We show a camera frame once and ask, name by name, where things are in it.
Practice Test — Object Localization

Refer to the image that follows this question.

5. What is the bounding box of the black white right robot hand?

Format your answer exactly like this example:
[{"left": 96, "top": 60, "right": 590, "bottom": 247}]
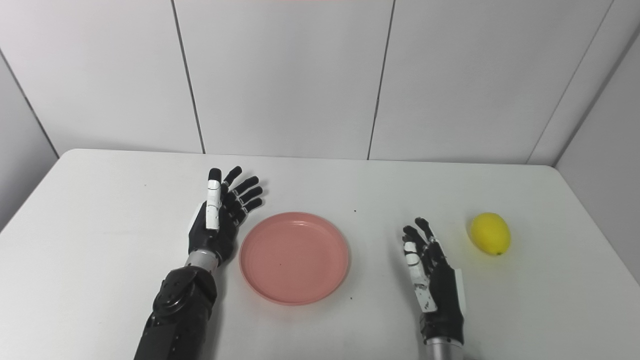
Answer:
[{"left": 402, "top": 217, "right": 466, "bottom": 346}]

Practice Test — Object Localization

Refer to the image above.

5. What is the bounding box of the pink round plate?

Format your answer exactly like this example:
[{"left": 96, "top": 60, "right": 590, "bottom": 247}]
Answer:
[{"left": 239, "top": 212, "right": 350, "bottom": 306}]

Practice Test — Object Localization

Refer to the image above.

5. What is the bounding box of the yellow lemon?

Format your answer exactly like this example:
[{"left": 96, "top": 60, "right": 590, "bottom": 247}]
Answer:
[{"left": 469, "top": 212, "right": 512, "bottom": 256}]

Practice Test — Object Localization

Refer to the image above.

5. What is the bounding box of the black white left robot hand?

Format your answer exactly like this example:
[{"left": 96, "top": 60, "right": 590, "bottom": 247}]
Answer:
[{"left": 188, "top": 166, "right": 264, "bottom": 266}]

